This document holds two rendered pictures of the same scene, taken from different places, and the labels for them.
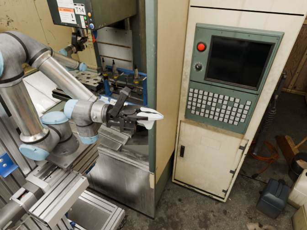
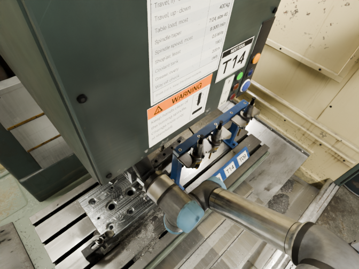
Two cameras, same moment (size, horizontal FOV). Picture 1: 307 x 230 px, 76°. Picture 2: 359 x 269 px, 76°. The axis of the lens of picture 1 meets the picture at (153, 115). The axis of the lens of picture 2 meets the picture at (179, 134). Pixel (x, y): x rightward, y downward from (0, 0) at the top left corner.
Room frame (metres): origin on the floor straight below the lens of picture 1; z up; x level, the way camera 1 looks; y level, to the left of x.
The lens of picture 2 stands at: (1.61, 0.97, 1.98)
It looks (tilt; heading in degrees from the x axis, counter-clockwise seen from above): 52 degrees down; 287
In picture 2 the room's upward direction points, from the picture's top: 7 degrees clockwise
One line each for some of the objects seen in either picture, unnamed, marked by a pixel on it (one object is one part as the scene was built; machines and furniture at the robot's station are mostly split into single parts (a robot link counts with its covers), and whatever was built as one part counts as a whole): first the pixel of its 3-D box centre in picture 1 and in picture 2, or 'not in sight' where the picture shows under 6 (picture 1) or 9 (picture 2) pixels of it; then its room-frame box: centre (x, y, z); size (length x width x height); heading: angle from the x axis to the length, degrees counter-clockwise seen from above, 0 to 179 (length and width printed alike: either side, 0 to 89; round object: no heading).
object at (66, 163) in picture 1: (65, 152); not in sight; (0.77, 0.51, 1.13); 0.36 x 0.22 x 0.06; 154
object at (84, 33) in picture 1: (82, 28); not in sight; (1.92, 0.65, 1.52); 0.16 x 0.16 x 0.12
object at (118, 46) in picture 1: (114, 50); (69, 113); (2.32, 0.46, 1.16); 0.48 x 0.05 x 0.51; 65
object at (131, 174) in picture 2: (76, 46); (140, 169); (1.80, 0.69, 1.39); 0.12 x 0.08 x 0.09; 159
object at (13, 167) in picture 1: (6, 165); not in sight; (0.60, 0.70, 1.23); 0.07 x 0.04 x 0.08; 154
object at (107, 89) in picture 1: (106, 81); (176, 171); (1.76, 0.47, 1.05); 0.10 x 0.05 x 0.30; 155
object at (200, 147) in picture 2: (103, 65); (198, 146); (1.69, 0.45, 1.26); 0.04 x 0.04 x 0.07
